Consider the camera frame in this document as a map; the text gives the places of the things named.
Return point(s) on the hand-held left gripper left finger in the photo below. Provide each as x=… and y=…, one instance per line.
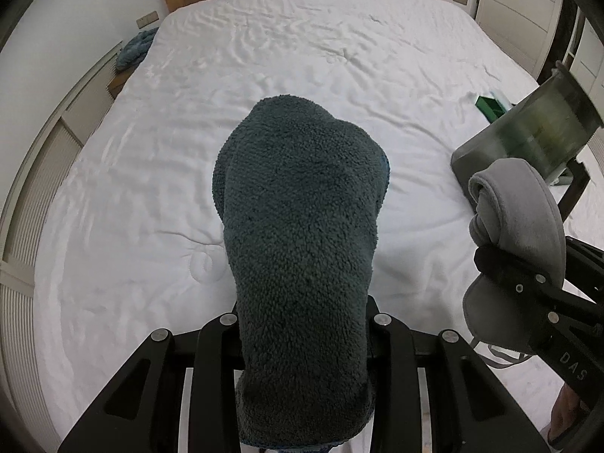
x=214, y=344

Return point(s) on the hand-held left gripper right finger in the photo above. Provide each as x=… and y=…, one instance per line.
x=396, y=344

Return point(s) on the white bed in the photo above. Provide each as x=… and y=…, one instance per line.
x=155, y=160

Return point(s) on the white louvered cabinet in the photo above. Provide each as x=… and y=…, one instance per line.
x=42, y=184

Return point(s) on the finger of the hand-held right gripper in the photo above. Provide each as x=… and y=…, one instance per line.
x=585, y=264
x=533, y=292

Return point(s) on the dark translucent storage bin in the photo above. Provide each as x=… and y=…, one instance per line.
x=528, y=127

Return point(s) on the grey sleep mask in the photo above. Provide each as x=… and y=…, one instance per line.
x=524, y=212

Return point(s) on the person's right hand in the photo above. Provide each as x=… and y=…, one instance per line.
x=564, y=413

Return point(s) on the dark teal fleece cloth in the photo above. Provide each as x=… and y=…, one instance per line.
x=302, y=245

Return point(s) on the green box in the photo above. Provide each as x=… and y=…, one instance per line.
x=490, y=107

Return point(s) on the teal towel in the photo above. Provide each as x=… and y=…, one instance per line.
x=134, y=49

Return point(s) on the white wardrobe door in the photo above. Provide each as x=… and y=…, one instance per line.
x=587, y=52
x=519, y=9

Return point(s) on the wall switch plate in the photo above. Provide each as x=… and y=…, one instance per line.
x=147, y=19

